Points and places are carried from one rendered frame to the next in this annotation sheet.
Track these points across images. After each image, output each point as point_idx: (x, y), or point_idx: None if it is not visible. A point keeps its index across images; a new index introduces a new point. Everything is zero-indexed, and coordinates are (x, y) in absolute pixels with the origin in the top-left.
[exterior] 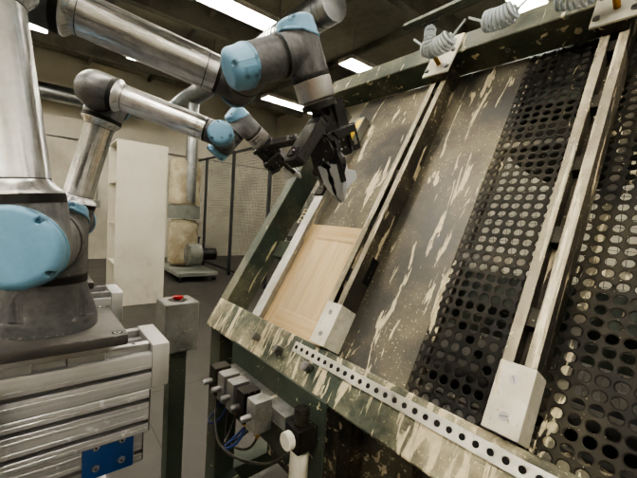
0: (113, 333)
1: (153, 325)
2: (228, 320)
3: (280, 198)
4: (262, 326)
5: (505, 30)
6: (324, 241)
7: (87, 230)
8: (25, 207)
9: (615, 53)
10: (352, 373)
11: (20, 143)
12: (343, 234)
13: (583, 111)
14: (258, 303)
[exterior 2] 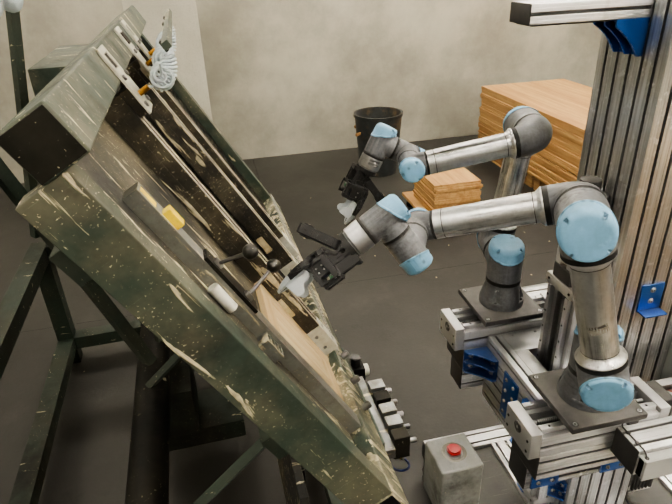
0: (465, 289)
1: (455, 327)
2: (385, 461)
3: (278, 374)
4: (358, 404)
5: (121, 58)
6: (280, 330)
7: (488, 255)
8: None
9: (163, 100)
10: (327, 327)
11: None
12: (270, 307)
13: (197, 143)
14: (353, 417)
